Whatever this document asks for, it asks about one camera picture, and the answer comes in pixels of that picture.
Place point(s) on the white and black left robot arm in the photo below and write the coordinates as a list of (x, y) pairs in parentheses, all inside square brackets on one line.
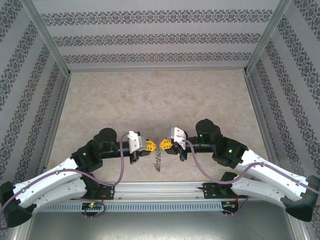
[(47, 183)]

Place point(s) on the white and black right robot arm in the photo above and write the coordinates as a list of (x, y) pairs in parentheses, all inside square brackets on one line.
[(257, 191)]

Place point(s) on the left circuit board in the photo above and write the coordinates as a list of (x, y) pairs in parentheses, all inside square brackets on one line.
[(91, 206)]

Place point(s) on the circuit board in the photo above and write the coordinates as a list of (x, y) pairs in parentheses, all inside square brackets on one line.
[(91, 206), (228, 204)]

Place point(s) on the grey metal sheet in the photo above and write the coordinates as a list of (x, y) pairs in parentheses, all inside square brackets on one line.
[(160, 225)]

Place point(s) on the right circuit board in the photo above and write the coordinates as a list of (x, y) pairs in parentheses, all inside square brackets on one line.
[(228, 204)]

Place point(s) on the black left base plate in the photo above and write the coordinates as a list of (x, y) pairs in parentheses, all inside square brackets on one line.
[(110, 191)]

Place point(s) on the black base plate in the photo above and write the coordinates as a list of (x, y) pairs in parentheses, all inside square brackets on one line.
[(210, 191), (110, 191)]

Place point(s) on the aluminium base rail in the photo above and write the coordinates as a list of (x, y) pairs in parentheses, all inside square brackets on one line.
[(160, 190)]

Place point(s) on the aluminium side rail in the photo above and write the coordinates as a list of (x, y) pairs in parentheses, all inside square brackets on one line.
[(252, 92), (57, 120)]

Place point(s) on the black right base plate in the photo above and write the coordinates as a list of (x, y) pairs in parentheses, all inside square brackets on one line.
[(210, 191)]

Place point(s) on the grey wall base strip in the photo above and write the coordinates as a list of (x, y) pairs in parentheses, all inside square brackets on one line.
[(157, 71)]

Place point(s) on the aluminium corner post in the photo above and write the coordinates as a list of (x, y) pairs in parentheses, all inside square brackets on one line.
[(47, 37), (267, 37)]

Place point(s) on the aluminium front frame bar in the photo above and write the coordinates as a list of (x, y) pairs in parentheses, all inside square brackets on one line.
[(21, 233), (301, 233)]

